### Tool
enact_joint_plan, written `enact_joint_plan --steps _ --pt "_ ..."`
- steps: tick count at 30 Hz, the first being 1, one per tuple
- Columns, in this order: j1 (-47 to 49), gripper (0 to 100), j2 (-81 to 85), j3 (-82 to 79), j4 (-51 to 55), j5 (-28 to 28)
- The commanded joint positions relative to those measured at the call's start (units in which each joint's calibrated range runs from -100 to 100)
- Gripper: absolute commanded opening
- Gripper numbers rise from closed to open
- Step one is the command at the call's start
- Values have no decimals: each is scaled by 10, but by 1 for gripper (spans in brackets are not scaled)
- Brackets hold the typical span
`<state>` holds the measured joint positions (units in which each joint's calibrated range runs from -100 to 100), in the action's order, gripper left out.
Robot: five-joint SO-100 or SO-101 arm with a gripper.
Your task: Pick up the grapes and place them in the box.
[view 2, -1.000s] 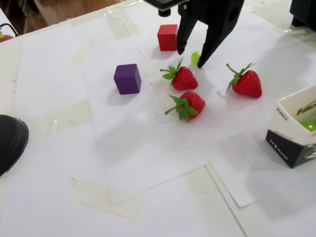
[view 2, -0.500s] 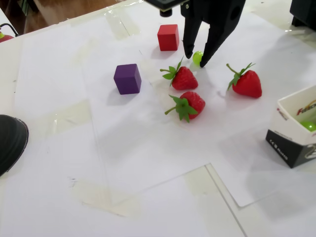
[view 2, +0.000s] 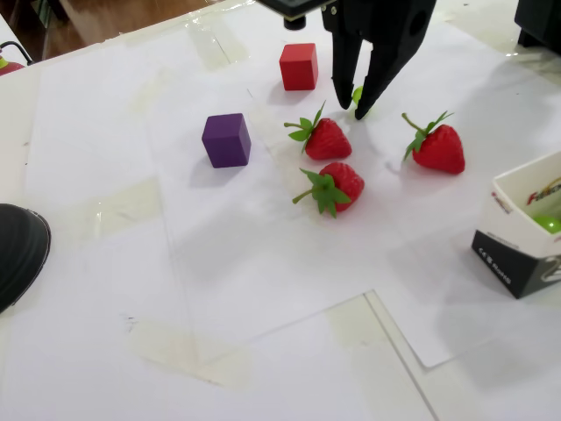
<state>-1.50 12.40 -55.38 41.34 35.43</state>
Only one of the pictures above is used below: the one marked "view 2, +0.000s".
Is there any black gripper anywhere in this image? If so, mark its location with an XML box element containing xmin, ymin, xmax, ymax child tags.
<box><xmin>321</xmin><ymin>0</ymin><xmax>438</xmax><ymax>120</ymax></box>

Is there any red plastic strawberry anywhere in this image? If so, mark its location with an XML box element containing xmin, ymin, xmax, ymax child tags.
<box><xmin>292</xmin><ymin>161</ymin><xmax>366</xmax><ymax>219</ymax></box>
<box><xmin>401</xmin><ymin>111</ymin><xmax>466</xmax><ymax>175</ymax></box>
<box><xmin>283</xmin><ymin>100</ymin><xmax>353</xmax><ymax>161</ymax></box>

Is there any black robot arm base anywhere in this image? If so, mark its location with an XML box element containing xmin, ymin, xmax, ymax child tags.
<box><xmin>515</xmin><ymin>0</ymin><xmax>561</xmax><ymax>48</ymax></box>

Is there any white and black cardboard box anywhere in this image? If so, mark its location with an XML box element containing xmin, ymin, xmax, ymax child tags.
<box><xmin>471</xmin><ymin>151</ymin><xmax>561</xmax><ymax>300</ymax></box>

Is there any red wooden cube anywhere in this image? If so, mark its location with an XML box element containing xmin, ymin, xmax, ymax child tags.
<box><xmin>279</xmin><ymin>42</ymin><xmax>320</xmax><ymax>92</ymax></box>

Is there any beige masking tape strip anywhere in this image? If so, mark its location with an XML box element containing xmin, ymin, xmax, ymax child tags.
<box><xmin>56</xmin><ymin>177</ymin><xmax>166</xmax><ymax>240</ymax></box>
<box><xmin>328</xmin><ymin>291</ymin><xmax>391</xmax><ymax>350</ymax></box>
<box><xmin>183</xmin><ymin>8</ymin><xmax>249</xmax><ymax>69</ymax></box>

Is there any purple wooden cube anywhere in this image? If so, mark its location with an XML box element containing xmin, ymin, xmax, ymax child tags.
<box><xmin>201</xmin><ymin>112</ymin><xmax>252</xmax><ymax>169</ymax></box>

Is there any beige tape strip with pen marks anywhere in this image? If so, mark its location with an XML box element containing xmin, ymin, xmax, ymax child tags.
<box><xmin>126</xmin><ymin>318</ymin><xmax>255</xmax><ymax>389</ymax></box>

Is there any red fire extinguisher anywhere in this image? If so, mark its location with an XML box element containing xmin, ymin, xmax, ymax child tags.
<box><xmin>0</xmin><ymin>40</ymin><xmax>32</xmax><ymax>76</ymax></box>

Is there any black round ribbed object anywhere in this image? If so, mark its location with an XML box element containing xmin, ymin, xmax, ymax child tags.
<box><xmin>0</xmin><ymin>203</ymin><xmax>53</xmax><ymax>315</ymax></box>

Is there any black wrist camera board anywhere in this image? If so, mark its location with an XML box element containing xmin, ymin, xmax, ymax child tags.
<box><xmin>256</xmin><ymin>0</ymin><xmax>341</xmax><ymax>32</ymax></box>

